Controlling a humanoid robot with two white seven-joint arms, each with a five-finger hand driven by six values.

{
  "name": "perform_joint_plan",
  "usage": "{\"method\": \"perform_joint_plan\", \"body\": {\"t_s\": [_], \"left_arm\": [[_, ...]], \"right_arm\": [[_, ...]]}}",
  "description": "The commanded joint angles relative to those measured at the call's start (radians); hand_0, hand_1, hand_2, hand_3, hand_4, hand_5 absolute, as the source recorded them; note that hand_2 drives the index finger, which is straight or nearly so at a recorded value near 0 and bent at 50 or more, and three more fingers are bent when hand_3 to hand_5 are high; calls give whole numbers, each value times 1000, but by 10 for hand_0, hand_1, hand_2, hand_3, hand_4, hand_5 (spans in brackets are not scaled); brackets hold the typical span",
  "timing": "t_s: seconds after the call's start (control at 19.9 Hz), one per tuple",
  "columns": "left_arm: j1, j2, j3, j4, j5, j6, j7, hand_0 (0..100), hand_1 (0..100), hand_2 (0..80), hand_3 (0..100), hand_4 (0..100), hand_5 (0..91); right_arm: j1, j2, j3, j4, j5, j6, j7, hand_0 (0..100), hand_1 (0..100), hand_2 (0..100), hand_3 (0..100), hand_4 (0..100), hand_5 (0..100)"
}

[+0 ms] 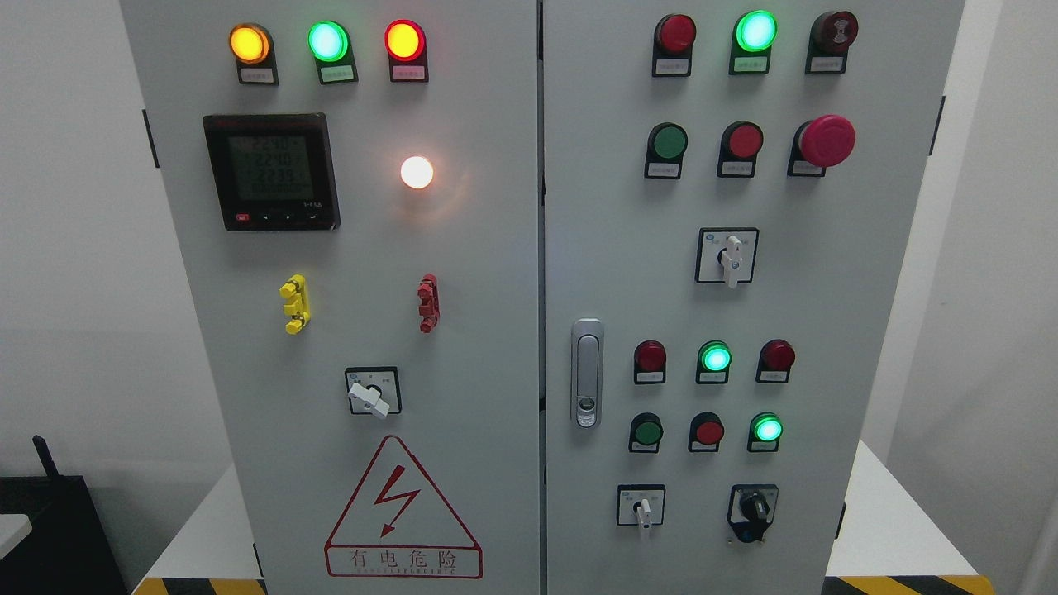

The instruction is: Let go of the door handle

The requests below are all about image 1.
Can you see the yellow terminal connector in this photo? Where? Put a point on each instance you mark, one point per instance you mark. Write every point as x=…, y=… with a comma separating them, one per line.
x=296, y=304

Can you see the white selector switch bottom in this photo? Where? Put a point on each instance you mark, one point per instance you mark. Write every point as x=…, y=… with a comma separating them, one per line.
x=641, y=505

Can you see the black box with antenna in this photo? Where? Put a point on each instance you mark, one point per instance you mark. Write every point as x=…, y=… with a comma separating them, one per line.
x=66, y=551

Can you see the grey right cabinet door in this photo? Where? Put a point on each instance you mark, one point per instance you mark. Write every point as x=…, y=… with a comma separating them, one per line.
x=622, y=249

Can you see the green push button upper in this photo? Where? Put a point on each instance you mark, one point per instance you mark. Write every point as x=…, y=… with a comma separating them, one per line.
x=665, y=149

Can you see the black key selector switch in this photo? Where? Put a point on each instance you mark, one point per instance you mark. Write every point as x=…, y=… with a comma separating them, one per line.
x=751, y=510

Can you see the red indicator light middle left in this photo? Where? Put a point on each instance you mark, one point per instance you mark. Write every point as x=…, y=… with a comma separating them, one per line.
x=649, y=363

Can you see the dark red buzzer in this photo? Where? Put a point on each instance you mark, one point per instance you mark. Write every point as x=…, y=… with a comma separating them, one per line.
x=829, y=41

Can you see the white indicator light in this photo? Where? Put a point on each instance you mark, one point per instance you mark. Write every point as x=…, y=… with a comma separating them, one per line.
x=417, y=172

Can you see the yellow indicator light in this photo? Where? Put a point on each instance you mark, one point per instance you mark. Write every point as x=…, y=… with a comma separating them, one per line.
x=253, y=49

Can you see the red top indicator light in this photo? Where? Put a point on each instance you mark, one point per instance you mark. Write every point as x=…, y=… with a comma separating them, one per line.
x=673, y=41

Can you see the green top indicator light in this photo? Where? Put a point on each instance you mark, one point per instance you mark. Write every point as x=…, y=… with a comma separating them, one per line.
x=751, y=42

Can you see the red lit indicator light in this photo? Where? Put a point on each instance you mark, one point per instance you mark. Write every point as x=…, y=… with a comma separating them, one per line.
x=406, y=46

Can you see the white selector switch left door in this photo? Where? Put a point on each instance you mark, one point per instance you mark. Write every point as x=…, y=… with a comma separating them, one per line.
x=374, y=391

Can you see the red push button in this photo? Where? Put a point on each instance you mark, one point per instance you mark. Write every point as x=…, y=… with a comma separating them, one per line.
x=739, y=146
x=705, y=433

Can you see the green indicator light middle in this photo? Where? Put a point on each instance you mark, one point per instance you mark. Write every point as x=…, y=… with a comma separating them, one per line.
x=714, y=360

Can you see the red terminal connector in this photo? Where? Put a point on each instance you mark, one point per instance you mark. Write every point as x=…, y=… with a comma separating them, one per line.
x=429, y=307

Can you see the silver door handle lock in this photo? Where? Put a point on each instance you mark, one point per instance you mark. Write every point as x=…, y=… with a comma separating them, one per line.
x=586, y=381

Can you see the grey left cabinet door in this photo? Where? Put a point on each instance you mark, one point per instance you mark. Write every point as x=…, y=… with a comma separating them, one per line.
x=470, y=389

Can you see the red indicator light middle right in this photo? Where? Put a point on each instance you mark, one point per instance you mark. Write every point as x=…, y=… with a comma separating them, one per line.
x=775, y=362

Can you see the black digital power meter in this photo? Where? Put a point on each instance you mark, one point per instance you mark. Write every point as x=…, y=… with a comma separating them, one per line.
x=273, y=172

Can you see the green indicator light left door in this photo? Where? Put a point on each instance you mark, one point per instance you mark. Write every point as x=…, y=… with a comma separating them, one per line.
x=329, y=44

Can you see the red push button lower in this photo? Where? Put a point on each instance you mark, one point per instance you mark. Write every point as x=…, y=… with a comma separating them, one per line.
x=705, y=433

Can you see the red emergency stop button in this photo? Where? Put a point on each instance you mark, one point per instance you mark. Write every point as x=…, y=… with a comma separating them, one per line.
x=822, y=142

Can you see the green lit button lower right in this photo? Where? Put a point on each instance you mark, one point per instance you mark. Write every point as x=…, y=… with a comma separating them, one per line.
x=764, y=433

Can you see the grey cabinet door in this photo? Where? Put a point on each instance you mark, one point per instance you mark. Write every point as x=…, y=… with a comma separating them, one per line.
x=470, y=389
x=622, y=249

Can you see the white selector switch upper right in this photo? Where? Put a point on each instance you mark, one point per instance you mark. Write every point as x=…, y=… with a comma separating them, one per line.
x=726, y=255

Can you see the white selector switch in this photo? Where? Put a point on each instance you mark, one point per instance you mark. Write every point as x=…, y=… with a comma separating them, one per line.
x=726, y=255
x=641, y=505

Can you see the red push button upper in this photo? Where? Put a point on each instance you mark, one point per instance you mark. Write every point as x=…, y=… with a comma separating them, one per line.
x=739, y=146

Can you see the red electrical warning sticker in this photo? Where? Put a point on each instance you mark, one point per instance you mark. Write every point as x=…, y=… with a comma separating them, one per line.
x=398, y=524

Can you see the white platform with hazard stripes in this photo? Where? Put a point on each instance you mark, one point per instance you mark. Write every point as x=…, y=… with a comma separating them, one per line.
x=887, y=545

